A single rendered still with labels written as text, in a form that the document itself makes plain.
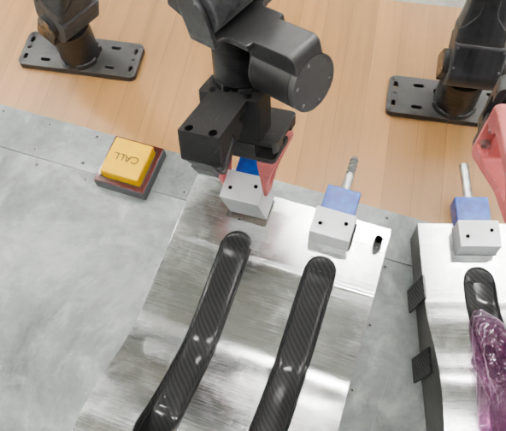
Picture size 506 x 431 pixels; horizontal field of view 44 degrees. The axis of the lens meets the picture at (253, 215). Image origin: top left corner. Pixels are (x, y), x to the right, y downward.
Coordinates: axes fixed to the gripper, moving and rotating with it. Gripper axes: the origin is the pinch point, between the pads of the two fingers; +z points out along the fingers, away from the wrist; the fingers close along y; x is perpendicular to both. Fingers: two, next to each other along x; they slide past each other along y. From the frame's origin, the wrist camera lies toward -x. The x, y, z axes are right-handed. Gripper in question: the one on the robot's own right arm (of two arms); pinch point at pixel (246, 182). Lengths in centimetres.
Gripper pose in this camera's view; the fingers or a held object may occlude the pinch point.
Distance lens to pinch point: 74.5
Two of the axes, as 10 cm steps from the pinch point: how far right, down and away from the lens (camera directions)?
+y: 9.3, 2.3, -2.9
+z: 0.4, 7.3, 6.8
